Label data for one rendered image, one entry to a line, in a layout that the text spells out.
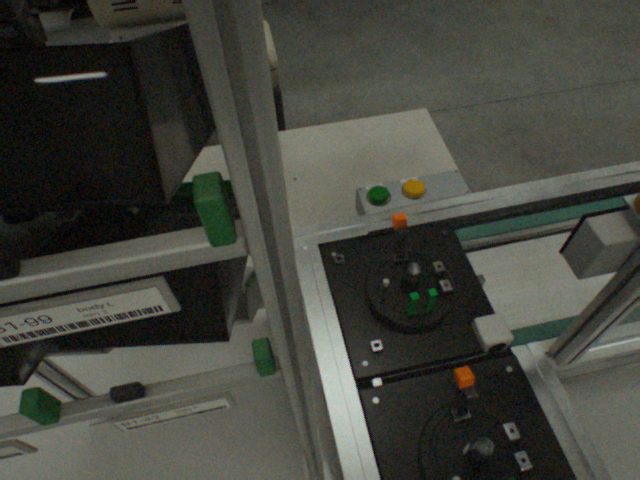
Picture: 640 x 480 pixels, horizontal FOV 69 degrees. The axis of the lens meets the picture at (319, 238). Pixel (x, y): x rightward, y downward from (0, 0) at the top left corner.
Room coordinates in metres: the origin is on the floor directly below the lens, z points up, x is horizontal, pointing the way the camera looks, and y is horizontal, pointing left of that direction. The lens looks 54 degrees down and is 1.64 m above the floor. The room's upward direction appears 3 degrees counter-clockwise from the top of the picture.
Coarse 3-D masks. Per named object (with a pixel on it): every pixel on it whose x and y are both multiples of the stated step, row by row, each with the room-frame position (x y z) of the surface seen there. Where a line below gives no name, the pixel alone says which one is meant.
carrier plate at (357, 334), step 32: (448, 224) 0.50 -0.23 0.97; (352, 256) 0.45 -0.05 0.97; (448, 256) 0.44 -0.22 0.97; (352, 288) 0.38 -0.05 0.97; (480, 288) 0.37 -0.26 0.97; (352, 320) 0.33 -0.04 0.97; (448, 320) 0.32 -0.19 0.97; (352, 352) 0.27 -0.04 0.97; (384, 352) 0.27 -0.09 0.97; (416, 352) 0.27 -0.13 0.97; (448, 352) 0.27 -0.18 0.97; (480, 352) 0.27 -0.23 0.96
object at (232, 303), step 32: (192, 192) 0.41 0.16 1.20; (96, 224) 0.27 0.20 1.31; (128, 224) 0.31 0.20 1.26; (160, 224) 0.34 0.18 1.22; (192, 224) 0.33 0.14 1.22; (96, 288) 0.17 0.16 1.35; (192, 288) 0.17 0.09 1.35; (224, 288) 0.18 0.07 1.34; (160, 320) 0.16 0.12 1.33; (192, 320) 0.16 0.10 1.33; (224, 320) 0.16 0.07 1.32
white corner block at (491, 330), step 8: (480, 320) 0.31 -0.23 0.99; (488, 320) 0.30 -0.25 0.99; (496, 320) 0.30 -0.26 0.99; (504, 320) 0.30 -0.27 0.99; (480, 328) 0.29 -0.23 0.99; (488, 328) 0.29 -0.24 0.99; (496, 328) 0.29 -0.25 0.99; (504, 328) 0.29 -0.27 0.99; (480, 336) 0.28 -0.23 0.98; (488, 336) 0.28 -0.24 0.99; (496, 336) 0.28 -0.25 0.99; (504, 336) 0.28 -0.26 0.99; (512, 336) 0.28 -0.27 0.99; (480, 344) 0.28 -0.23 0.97; (488, 344) 0.27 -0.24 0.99; (496, 344) 0.27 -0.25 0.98; (504, 344) 0.27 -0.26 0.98; (488, 352) 0.27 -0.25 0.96
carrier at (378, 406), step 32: (384, 384) 0.22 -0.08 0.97; (416, 384) 0.22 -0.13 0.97; (448, 384) 0.22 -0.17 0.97; (480, 384) 0.22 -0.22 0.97; (512, 384) 0.21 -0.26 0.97; (384, 416) 0.18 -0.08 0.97; (416, 416) 0.18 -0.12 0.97; (448, 416) 0.17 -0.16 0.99; (480, 416) 0.17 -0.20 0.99; (512, 416) 0.17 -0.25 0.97; (544, 416) 0.17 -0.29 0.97; (384, 448) 0.14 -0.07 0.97; (416, 448) 0.14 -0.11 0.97; (448, 448) 0.13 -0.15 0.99; (480, 448) 0.12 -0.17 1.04; (512, 448) 0.13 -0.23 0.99; (544, 448) 0.13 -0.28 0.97
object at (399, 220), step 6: (396, 216) 0.45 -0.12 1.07; (402, 216) 0.45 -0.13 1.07; (396, 222) 0.44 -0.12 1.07; (402, 222) 0.44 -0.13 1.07; (396, 228) 0.43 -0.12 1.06; (402, 228) 0.43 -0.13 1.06; (396, 234) 0.43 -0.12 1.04; (402, 234) 0.42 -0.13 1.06; (408, 234) 0.42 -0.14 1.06; (396, 240) 0.43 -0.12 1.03; (402, 240) 0.43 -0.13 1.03; (396, 246) 0.43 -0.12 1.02; (402, 246) 0.43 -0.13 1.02; (396, 252) 0.42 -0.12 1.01; (402, 252) 0.42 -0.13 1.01
